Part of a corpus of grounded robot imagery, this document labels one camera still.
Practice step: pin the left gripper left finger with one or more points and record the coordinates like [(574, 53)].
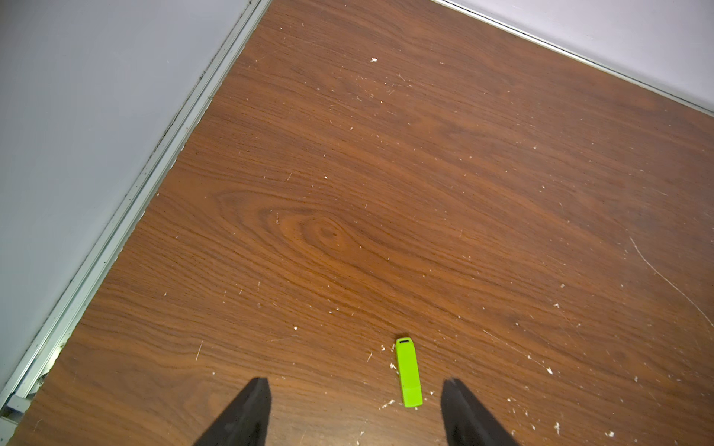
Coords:
[(245, 420)]

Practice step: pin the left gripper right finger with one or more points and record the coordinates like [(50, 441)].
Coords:
[(467, 421)]

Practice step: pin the green usb flash drive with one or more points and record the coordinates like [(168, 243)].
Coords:
[(407, 363)]

